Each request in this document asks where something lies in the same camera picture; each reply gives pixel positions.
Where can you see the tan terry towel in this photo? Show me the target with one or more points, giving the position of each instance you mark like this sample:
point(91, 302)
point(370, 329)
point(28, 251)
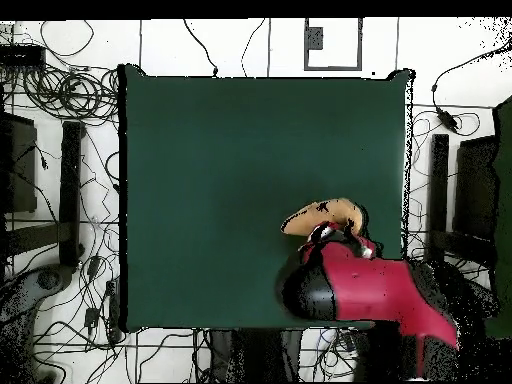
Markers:
point(316, 218)

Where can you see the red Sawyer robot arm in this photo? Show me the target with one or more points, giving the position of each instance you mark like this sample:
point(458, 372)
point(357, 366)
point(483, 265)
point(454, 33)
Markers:
point(368, 288)

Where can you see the flat black device box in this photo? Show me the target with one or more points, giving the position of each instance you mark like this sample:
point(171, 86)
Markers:
point(22, 56)

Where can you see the black stand column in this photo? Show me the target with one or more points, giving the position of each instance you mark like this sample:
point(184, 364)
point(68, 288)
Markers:
point(256, 356)

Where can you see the dark rectangular box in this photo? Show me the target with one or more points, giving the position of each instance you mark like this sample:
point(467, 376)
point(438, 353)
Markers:
point(18, 160)
point(476, 188)

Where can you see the dark green table cloth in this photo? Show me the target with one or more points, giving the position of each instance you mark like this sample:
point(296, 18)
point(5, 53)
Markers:
point(180, 120)

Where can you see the small dark grey box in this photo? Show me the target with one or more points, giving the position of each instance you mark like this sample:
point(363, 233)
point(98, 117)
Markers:
point(315, 38)

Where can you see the black power strip with plugs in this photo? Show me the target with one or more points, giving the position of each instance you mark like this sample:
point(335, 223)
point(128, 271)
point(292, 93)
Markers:
point(114, 312)

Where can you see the small black power adapter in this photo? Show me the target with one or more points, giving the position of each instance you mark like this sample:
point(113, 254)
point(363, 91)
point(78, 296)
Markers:
point(94, 266)
point(91, 318)

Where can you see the grey square floor frame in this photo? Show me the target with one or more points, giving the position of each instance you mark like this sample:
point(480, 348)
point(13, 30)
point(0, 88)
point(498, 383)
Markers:
point(332, 68)

